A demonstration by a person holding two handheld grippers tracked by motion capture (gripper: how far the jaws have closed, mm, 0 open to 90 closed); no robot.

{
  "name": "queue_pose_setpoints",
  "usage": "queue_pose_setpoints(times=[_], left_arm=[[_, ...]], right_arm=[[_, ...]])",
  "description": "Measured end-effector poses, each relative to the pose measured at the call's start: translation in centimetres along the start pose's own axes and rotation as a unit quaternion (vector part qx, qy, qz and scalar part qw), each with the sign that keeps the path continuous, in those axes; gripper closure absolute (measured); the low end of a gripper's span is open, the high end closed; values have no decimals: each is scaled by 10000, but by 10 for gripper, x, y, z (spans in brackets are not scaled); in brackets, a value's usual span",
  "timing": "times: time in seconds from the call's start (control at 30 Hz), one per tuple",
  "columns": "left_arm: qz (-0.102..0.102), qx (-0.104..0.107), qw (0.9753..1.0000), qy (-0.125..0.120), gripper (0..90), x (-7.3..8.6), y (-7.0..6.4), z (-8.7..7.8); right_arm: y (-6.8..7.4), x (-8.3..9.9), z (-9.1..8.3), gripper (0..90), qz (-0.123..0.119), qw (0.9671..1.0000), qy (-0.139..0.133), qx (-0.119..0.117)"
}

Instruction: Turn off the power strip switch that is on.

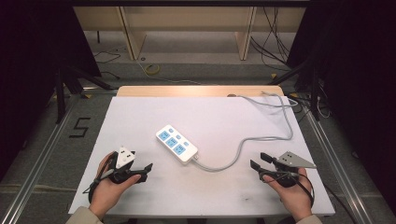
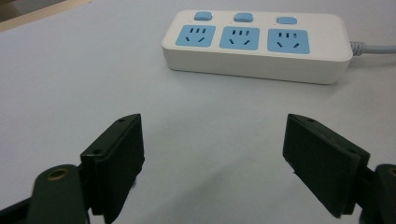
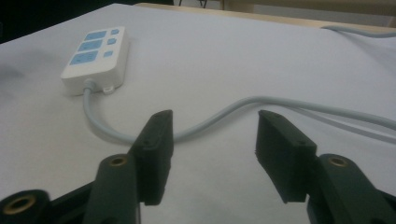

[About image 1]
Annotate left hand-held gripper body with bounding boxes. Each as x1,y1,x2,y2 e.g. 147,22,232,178
107,147,140,185

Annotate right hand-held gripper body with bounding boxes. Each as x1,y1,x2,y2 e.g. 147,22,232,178
264,151,318,189

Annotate white power strip blue sockets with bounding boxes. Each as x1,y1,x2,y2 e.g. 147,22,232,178
155,124,200,165

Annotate person's right hand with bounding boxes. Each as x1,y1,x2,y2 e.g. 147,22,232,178
262,167,314,222

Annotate person's left hand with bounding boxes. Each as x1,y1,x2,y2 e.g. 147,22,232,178
88,151,142,219

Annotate white table cover sheet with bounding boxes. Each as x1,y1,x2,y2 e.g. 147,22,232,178
67,95,336,217

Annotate black metal stand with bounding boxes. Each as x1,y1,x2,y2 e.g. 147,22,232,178
53,65,115,125
267,57,322,122

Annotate black curtain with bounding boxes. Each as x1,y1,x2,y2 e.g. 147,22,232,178
0,0,103,182
285,0,396,207

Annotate light wooden shelf unit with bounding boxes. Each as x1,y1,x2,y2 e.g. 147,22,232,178
73,6,307,62

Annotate grey power strip cable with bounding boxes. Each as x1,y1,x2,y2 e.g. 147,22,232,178
193,91,299,173

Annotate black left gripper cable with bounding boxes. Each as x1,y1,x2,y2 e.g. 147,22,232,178
82,152,116,204

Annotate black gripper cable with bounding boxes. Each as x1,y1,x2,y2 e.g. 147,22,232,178
82,152,116,204
259,170,358,224

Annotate aluminium floor rail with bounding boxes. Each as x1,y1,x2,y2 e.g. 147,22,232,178
0,89,82,224
302,105,376,224

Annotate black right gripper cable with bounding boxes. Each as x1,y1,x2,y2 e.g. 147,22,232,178
259,170,358,224

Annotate yellow coiled cable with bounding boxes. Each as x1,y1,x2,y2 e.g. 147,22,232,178
145,63,162,76

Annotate thin black floor cable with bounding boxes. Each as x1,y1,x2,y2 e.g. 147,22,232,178
92,50,122,80

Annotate bundle of black cables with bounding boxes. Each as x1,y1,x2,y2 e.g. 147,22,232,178
249,7,297,68

